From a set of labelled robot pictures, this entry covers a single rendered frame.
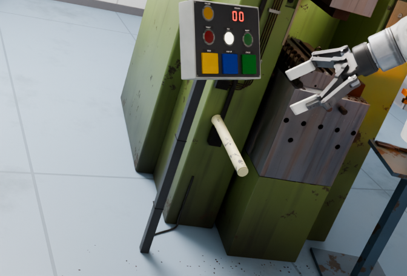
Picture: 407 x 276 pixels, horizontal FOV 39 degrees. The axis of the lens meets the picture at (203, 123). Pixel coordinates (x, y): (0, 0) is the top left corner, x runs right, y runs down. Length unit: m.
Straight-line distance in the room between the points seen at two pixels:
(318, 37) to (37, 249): 1.69
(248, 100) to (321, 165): 0.45
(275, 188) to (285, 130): 0.31
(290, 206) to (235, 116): 0.50
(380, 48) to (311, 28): 1.65
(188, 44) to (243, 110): 0.68
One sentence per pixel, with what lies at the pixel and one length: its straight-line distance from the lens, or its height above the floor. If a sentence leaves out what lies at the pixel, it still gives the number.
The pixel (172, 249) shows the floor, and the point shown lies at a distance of 2.78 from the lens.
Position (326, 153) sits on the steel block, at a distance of 2.68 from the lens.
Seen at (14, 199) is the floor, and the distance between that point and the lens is 2.84.
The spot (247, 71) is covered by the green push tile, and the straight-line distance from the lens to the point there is 2.21.
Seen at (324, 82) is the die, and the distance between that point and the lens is 2.57.
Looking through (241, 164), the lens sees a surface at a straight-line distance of 2.28.
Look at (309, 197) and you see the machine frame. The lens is 2.79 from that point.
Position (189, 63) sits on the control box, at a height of 0.99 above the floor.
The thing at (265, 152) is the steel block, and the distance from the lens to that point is 2.60.
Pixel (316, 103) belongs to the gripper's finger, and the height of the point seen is 1.23.
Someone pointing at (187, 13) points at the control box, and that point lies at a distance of 2.09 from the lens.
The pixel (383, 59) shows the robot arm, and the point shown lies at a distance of 1.36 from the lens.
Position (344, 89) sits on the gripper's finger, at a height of 1.29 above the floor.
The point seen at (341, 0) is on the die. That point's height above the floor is 1.31.
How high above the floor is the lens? 1.66
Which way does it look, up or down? 24 degrees down
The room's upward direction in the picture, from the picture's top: 19 degrees clockwise
